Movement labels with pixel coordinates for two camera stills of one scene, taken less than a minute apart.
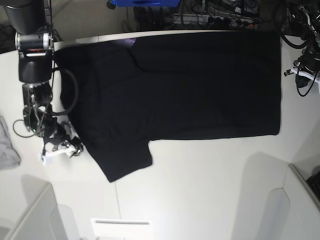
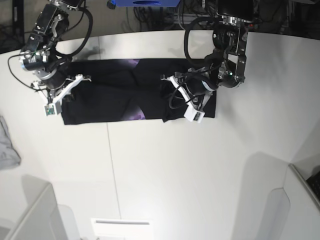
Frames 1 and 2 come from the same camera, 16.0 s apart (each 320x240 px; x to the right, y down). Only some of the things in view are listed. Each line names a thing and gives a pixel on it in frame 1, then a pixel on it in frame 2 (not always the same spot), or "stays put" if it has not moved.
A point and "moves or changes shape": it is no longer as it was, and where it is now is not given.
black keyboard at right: [314, 182] stays put
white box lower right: [292, 212] stays put
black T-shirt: [119, 94] moves or changes shape
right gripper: [54, 134] -> [54, 79]
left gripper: [310, 59] -> [197, 84]
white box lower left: [41, 218] stays put
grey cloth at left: [9, 156] stays put
